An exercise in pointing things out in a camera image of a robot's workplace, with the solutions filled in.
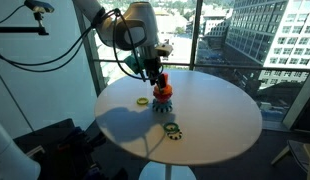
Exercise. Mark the orange stacking stand post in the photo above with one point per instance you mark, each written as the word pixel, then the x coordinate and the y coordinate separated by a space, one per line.
pixel 163 80

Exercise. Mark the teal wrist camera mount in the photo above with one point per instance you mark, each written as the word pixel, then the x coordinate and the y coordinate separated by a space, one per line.
pixel 136 65

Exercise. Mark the wooden stool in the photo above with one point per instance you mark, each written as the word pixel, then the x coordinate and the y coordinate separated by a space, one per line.
pixel 301 153

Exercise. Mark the camera on black mount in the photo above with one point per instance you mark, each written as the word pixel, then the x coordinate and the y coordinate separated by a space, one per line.
pixel 38 8

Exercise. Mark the white rounded object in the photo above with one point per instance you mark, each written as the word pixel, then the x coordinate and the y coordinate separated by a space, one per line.
pixel 14 164

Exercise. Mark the dark equipment pile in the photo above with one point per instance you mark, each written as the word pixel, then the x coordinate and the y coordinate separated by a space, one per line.
pixel 64 152

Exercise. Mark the white round table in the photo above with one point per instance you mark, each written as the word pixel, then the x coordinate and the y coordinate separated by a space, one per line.
pixel 212 121

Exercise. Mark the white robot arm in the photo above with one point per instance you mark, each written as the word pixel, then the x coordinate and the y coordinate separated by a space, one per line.
pixel 135 30

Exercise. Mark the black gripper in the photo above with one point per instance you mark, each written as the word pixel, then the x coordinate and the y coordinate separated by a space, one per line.
pixel 151 63

